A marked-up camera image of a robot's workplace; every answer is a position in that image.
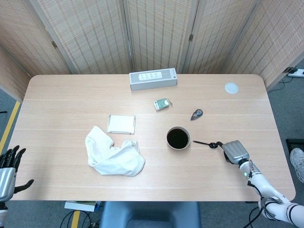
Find black metal frame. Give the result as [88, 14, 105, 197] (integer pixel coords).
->
[285, 139, 304, 152]

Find white floor power strip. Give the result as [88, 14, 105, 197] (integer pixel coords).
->
[287, 68, 304, 78]

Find green white tissue packet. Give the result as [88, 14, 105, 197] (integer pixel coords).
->
[153, 98, 173, 112]

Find white bowl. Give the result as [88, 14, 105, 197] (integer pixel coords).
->
[166, 126, 191, 151]

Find dark blue chair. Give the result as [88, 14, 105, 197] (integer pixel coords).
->
[99, 201, 202, 228]

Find correction tape dispenser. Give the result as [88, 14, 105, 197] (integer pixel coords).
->
[190, 108, 204, 121]

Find grey rectangular speaker box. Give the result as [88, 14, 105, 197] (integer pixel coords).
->
[129, 67, 178, 91]

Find black plastic spoon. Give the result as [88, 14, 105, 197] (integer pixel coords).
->
[192, 140, 219, 150]

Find black floor cables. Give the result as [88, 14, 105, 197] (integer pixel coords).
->
[60, 209, 100, 228]

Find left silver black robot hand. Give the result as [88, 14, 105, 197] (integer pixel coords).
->
[0, 145, 35, 202]

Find white square plastic tray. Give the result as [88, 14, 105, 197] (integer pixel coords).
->
[106, 114, 137, 135]

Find white sneaker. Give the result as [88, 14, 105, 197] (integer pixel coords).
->
[289, 148, 304, 184]

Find crumpled white cloth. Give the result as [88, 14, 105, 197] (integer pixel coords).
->
[85, 125, 146, 178]

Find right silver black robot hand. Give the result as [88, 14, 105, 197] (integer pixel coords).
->
[215, 140, 250, 166]

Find woven folding screen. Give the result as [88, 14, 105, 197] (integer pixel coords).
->
[0, 0, 304, 100]

